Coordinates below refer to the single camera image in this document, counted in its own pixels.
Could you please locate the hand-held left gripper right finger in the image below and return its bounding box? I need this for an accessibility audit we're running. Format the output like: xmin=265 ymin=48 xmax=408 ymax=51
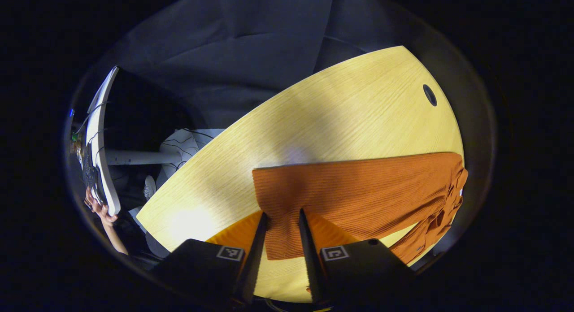
xmin=298 ymin=208 xmax=417 ymax=306

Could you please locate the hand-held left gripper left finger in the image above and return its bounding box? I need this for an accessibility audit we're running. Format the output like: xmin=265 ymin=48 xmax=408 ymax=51
xmin=150 ymin=210 xmax=270 ymax=306

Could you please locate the orange ribbed button shirt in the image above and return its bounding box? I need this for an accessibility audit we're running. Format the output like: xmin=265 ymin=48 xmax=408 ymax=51
xmin=252 ymin=152 xmax=468 ymax=264

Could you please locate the white desk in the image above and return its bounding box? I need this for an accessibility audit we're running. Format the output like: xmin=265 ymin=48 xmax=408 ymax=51
xmin=85 ymin=65 xmax=225 ymax=216

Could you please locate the black table cable grommet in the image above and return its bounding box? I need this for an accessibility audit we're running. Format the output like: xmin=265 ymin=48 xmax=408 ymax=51
xmin=422 ymin=84 xmax=438 ymax=107

